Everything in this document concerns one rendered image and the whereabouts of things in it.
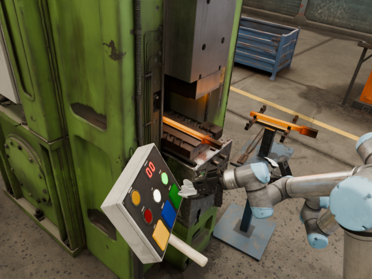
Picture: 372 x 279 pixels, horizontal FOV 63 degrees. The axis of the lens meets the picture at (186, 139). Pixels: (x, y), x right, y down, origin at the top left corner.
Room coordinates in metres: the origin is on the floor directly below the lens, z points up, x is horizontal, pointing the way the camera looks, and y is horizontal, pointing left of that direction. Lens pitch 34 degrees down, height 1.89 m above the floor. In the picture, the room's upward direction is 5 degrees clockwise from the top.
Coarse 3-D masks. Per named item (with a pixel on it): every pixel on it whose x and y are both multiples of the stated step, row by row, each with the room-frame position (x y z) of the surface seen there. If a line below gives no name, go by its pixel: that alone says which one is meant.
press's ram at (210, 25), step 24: (168, 0) 1.28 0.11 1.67; (192, 0) 1.22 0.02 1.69; (216, 0) 1.31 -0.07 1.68; (168, 24) 1.28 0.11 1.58; (192, 24) 1.21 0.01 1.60; (216, 24) 1.33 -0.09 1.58; (168, 48) 1.28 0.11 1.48; (192, 48) 1.21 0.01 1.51; (216, 48) 1.35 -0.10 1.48; (168, 72) 1.27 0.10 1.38; (192, 72) 1.21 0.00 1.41
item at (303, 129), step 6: (252, 114) 1.66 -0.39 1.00; (258, 114) 1.65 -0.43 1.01; (264, 120) 1.62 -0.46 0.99; (270, 120) 1.60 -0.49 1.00; (276, 120) 1.59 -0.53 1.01; (294, 126) 1.54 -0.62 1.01; (300, 126) 1.54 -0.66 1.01; (306, 126) 1.53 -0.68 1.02; (300, 132) 1.51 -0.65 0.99; (306, 132) 1.51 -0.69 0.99; (312, 132) 1.50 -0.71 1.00
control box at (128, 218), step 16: (144, 160) 0.87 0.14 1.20; (160, 160) 0.95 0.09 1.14; (128, 176) 0.79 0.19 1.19; (144, 176) 0.82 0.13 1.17; (160, 176) 0.89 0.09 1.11; (112, 192) 0.72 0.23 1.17; (128, 192) 0.71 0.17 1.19; (144, 192) 0.77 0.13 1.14; (160, 192) 0.83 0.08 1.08; (112, 208) 0.66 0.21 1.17; (128, 208) 0.66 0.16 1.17; (144, 208) 0.72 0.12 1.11; (160, 208) 0.78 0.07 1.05; (128, 224) 0.65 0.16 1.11; (144, 224) 0.67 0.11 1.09; (128, 240) 0.65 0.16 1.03; (144, 240) 0.64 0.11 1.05; (144, 256) 0.64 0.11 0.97; (160, 256) 0.64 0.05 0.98
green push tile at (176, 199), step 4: (172, 188) 0.90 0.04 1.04; (176, 188) 0.92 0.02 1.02; (172, 192) 0.89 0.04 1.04; (176, 192) 0.91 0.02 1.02; (168, 196) 0.86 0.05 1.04; (172, 196) 0.87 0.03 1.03; (176, 196) 0.89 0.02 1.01; (180, 196) 0.92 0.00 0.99; (172, 200) 0.86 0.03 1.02; (176, 200) 0.88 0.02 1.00; (180, 200) 0.90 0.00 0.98; (176, 204) 0.86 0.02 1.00; (176, 208) 0.86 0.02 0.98
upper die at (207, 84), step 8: (216, 72) 1.37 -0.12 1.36; (168, 80) 1.34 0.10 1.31; (176, 80) 1.31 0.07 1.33; (200, 80) 1.27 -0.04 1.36; (208, 80) 1.32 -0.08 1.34; (216, 80) 1.38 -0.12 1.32; (168, 88) 1.34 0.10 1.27; (176, 88) 1.31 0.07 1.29; (184, 88) 1.28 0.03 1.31; (192, 88) 1.26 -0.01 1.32; (200, 88) 1.27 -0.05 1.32; (208, 88) 1.33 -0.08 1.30; (216, 88) 1.39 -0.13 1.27; (192, 96) 1.26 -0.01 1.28; (200, 96) 1.28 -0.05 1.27
